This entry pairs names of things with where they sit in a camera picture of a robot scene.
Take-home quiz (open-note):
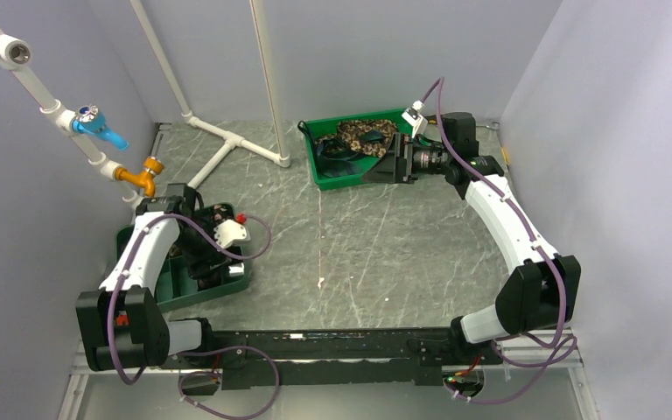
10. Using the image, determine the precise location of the aluminium frame rail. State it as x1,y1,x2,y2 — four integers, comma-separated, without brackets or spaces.
71,327,585,375

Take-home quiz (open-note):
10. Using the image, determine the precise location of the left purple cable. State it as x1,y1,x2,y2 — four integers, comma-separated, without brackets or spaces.
106,213,282,420

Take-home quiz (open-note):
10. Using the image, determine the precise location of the brown floral tie in tray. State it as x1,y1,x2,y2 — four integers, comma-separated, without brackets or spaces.
315,119,400,158

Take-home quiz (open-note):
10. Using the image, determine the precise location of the rolled tie in organizer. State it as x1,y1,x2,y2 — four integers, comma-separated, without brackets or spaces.
210,203,235,225

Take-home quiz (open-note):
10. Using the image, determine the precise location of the green compartment organizer box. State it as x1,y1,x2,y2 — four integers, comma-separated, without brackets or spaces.
101,195,249,312

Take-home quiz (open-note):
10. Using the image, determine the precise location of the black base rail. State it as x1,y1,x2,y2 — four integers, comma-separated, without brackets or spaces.
163,326,501,390

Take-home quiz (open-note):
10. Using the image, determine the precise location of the dark orange patterned tie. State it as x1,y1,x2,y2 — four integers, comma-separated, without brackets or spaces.
187,256,232,291

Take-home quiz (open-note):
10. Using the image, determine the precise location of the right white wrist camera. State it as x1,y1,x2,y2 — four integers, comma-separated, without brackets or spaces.
402,101,428,138

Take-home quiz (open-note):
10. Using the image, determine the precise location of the blue faucet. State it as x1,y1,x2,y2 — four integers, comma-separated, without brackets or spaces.
71,104,129,151

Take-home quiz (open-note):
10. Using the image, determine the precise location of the purple cable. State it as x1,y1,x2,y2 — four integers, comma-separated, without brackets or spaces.
420,76,579,406
106,213,282,420

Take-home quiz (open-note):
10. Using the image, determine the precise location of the dark blue tie in tray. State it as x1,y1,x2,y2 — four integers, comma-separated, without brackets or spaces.
297,121,368,179

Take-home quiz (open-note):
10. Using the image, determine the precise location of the silver wrench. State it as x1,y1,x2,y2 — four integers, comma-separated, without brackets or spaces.
476,121,501,131

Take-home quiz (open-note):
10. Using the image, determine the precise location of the orange faucet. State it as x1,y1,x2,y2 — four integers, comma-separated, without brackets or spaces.
113,156,165,198

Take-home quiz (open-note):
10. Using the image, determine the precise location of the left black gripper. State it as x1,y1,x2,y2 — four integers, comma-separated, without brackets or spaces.
173,220,231,280

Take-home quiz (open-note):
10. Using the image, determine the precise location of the white PVC pipe frame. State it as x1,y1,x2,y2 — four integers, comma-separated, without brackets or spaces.
0,1,291,209

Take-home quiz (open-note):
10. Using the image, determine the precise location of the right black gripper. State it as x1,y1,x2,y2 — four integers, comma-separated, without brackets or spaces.
361,131,452,184

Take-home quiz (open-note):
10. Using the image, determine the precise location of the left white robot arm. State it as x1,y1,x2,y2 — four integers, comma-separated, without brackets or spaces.
76,183,235,371

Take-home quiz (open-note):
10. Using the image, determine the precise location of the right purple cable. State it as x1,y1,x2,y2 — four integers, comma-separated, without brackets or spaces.
420,76,579,406

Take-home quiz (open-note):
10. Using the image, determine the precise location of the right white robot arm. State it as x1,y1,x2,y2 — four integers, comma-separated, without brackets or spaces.
362,109,581,363

